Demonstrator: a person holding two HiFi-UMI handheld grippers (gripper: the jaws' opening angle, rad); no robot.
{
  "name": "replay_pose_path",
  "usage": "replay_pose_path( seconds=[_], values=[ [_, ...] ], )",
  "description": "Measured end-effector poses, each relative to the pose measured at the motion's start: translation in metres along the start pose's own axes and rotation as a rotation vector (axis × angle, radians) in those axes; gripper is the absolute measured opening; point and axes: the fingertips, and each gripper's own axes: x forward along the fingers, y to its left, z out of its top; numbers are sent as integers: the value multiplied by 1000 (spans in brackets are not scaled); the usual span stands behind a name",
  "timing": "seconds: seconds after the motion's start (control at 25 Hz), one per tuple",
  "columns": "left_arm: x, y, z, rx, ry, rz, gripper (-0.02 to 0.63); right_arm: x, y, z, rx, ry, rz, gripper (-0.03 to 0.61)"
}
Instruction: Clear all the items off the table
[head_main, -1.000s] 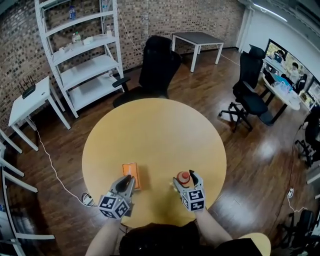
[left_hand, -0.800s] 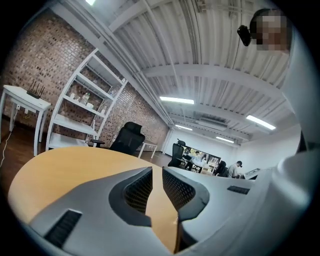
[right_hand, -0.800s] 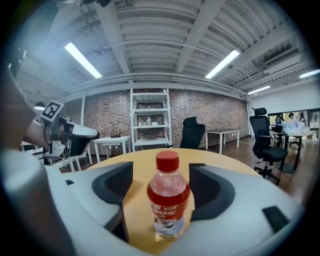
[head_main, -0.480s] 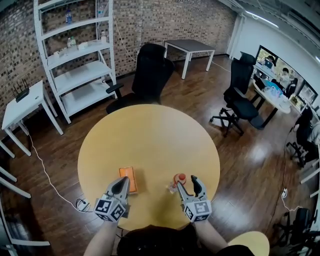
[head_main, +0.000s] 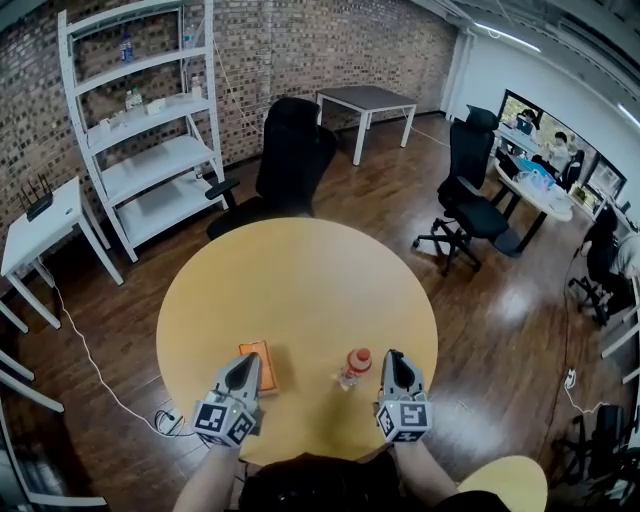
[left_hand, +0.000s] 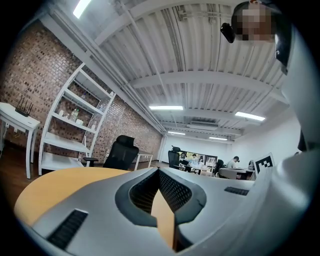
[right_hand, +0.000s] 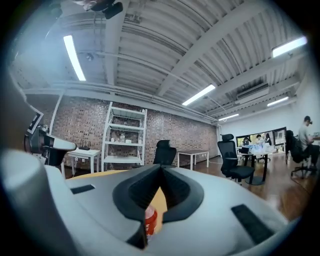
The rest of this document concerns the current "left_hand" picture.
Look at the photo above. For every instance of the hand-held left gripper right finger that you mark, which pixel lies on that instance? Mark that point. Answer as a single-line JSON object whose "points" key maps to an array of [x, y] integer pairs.
{"points": [[212, 200]]}

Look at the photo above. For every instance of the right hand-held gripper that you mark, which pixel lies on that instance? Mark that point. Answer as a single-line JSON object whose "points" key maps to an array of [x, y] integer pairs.
{"points": [[264, 163]]}

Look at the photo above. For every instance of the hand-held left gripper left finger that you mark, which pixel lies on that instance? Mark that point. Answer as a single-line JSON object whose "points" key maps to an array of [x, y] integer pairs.
{"points": [[100, 212]]}

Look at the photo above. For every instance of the wide window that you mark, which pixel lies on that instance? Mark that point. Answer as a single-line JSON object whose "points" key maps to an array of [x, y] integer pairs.
{"points": [[200, 158]]}

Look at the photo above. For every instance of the large round wooden table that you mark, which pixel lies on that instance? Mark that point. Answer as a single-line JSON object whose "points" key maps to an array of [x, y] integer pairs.
{"points": [[62, 182]]}

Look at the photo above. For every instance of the ceiling strip light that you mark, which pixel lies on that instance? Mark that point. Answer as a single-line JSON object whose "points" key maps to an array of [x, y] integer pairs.
{"points": [[81, 8], [250, 116], [166, 107], [218, 138], [176, 133]]}

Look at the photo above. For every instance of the black office chair with headrest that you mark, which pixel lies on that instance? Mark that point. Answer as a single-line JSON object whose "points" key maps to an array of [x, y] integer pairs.
{"points": [[173, 157], [120, 155]]}

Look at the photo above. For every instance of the ceiling air conditioner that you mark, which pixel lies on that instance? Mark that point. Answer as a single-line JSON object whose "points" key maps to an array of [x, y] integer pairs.
{"points": [[203, 125]]}

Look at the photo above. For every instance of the grey bench table white legs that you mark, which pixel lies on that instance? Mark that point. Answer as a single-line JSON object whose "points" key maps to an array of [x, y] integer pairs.
{"points": [[145, 156]]}

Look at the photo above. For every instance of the white shelf unit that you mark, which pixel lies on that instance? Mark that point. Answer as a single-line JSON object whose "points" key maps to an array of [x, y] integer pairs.
{"points": [[72, 140]]}

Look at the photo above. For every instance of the clear plastic bottle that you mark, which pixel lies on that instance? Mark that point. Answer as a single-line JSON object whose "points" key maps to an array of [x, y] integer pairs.
{"points": [[74, 115]]}

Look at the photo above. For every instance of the white side table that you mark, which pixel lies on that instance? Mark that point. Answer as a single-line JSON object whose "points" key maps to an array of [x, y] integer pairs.
{"points": [[20, 120]]}

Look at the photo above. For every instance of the black router with antennas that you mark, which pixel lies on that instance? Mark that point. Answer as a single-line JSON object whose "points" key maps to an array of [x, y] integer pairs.
{"points": [[23, 111]]}

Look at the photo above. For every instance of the person's head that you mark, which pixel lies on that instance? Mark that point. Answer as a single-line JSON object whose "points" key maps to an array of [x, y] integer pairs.
{"points": [[255, 22]]}

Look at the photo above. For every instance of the black head-mounted camera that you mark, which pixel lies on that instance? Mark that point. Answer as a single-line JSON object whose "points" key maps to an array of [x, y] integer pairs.
{"points": [[228, 32]]}

